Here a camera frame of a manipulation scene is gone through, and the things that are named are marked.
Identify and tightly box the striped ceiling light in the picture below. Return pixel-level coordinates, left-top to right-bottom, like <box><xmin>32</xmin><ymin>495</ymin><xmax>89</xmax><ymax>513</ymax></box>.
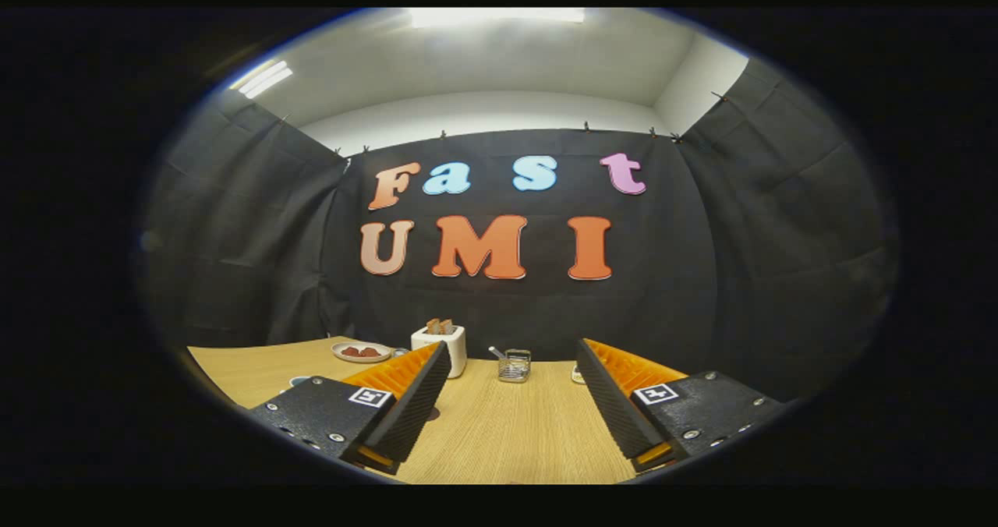
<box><xmin>228</xmin><ymin>59</ymin><xmax>293</xmax><ymax>100</ymax></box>

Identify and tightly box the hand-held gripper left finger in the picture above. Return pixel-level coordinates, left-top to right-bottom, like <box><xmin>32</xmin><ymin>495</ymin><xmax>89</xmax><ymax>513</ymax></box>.
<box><xmin>248</xmin><ymin>340</ymin><xmax>453</xmax><ymax>477</ymax></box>

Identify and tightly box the white toaster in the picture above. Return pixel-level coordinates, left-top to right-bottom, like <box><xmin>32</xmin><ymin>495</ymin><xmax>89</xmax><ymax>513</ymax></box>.
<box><xmin>411</xmin><ymin>324</ymin><xmax>467</xmax><ymax>379</ymax></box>

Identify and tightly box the white plate with red food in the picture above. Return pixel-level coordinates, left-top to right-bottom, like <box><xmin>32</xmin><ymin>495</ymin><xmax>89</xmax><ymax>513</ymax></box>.
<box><xmin>331</xmin><ymin>341</ymin><xmax>393</xmax><ymax>364</ymax></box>

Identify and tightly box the wooden table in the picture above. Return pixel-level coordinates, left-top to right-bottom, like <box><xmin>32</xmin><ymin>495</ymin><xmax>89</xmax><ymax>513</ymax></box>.
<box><xmin>187</xmin><ymin>336</ymin><xmax>637</xmax><ymax>485</ymax></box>

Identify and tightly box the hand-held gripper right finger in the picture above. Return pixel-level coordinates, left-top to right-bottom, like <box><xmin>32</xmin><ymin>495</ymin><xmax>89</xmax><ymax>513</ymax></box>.
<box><xmin>575</xmin><ymin>338</ymin><xmax>784</xmax><ymax>474</ymax></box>

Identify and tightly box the wire mesh basket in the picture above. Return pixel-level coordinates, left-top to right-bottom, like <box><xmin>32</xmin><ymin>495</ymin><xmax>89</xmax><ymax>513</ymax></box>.
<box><xmin>497</xmin><ymin>348</ymin><xmax>533</xmax><ymax>384</ymax></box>

